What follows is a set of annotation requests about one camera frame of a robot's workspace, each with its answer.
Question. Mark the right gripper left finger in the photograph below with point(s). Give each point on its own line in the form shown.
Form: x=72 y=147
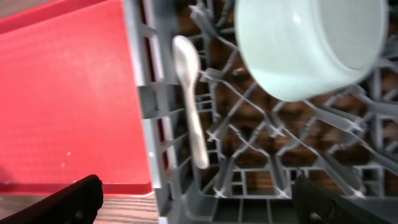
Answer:
x=76 y=204

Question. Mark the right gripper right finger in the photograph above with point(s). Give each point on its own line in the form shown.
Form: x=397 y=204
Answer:
x=314 y=204

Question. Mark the grey dishwasher rack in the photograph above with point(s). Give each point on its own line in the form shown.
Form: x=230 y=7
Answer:
x=345 y=141

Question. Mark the white plastic spoon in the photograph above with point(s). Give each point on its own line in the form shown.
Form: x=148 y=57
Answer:
x=187 y=67

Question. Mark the pale green bowl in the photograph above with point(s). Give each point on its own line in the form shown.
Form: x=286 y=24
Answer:
x=298 y=49

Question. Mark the red plastic tray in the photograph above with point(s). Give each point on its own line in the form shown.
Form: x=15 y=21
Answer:
x=69 y=100

